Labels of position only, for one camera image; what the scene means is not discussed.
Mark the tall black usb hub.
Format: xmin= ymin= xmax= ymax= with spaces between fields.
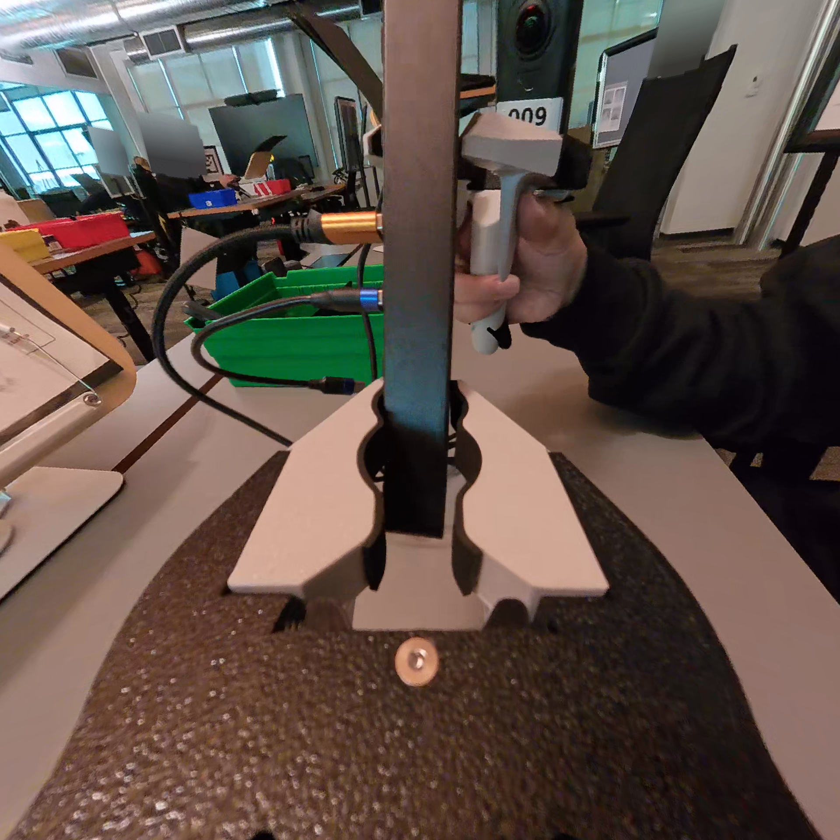
xmin=381 ymin=0 xmax=462 ymax=540

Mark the black usb cable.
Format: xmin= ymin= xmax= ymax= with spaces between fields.
xmin=356 ymin=241 xmax=383 ymax=383

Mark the yellow plastic bin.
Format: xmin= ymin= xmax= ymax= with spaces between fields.
xmin=0 ymin=230 xmax=51 ymax=263

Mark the red plastic bin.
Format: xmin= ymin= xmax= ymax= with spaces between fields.
xmin=13 ymin=212 xmax=130 ymax=252

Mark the black high back chair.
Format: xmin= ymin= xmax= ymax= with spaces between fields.
xmin=577 ymin=45 xmax=739 ymax=258

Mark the instruction sheet stand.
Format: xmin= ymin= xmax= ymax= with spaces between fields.
xmin=0 ymin=230 xmax=139 ymax=595

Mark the large dark screen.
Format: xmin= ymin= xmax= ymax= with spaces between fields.
xmin=209 ymin=94 xmax=320 ymax=173

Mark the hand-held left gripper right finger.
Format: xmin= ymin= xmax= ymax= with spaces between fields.
xmin=450 ymin=381 xmax=611 ymax=626

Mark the person's right hand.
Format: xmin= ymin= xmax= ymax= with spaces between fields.
xmin=453 ymin=190 xmax=589 ymax=327

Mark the orange tipped USB cable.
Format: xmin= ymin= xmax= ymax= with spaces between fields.
xmin=190 ymin=287 xmax=385 ymax=396

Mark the silver ventilation duct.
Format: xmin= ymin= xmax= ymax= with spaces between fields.
xmin=125 ymin=20 xmax=277 ymax=60

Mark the bundle of orange-tipped cables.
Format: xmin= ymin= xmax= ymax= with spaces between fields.
xmin=151 ymin=209 xmax=383 ymax=448

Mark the person's right forearm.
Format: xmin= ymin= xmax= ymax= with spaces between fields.
xmin=521 ymin=235 xmax=840 ymax=454

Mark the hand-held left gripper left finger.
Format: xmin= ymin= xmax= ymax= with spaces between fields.
xmin=226 ymin=381 xmax=389 ymax=603

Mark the green plastic bin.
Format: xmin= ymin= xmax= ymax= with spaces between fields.
xmin=184 ymin=264 xmax=386 ymax=389

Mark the grey notice board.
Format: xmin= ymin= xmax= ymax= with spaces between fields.
xmin=594 ymin=29 xmax=657 ymax=148

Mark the wooden top desk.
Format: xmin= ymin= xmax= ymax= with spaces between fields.
xmin=29 ymin=230 xmax=158 ymax=365

